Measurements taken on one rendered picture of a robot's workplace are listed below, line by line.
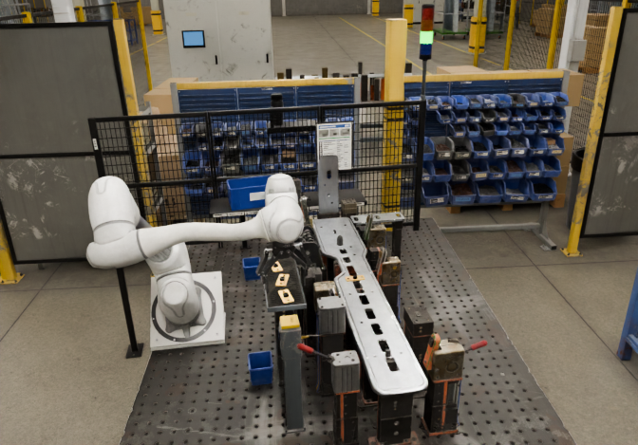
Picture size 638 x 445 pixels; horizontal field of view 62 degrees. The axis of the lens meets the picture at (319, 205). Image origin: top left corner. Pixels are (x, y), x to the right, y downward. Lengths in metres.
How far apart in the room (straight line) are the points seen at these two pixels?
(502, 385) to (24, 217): 3.71
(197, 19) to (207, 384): 7.14
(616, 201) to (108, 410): 4.11
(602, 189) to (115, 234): 4.01
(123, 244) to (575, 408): 2.59
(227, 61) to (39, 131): 4.89
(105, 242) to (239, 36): 7.18
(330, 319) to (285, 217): 0.57
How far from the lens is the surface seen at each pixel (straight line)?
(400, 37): 3.20
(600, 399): 3.58
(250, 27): 8.79
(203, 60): 8.92
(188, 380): 2.38
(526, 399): 2.34
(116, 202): 1.89
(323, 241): 2.70
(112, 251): 1.83
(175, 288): 2.32
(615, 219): 5.17
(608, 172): 4.94
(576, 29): 6.75
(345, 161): 3.23
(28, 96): 4.42
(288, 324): 1.82
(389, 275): 2.46
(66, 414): 3.51
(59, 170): 4.51
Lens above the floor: 2.21
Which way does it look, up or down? 23 degrees down
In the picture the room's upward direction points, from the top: 1 degrees counter-clockwise
